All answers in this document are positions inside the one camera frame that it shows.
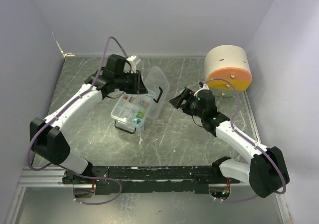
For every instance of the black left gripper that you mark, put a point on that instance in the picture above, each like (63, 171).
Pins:
(133, 80)

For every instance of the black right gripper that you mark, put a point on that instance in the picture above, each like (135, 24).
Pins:
(185, 100)

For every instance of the white bandage wrapper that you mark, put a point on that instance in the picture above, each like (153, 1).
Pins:
(145, 103)

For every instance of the small green medicine box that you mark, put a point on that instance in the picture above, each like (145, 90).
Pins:
(140, 114)

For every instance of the clear plastic box lid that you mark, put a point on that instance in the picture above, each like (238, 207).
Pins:
(157, 82)

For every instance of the clear plastic medicine box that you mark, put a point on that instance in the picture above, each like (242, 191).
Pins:
(127, 121)

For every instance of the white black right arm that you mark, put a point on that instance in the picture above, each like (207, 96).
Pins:
(265, 170)

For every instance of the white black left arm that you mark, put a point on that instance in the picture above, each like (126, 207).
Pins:
(47, 136)

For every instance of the cream round drawer cabinet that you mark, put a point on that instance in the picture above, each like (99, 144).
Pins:
(227, 71)

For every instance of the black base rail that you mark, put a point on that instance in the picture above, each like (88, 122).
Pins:
(197, 179)

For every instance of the aluminium frame rail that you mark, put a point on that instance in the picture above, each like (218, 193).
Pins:
(40, 176)

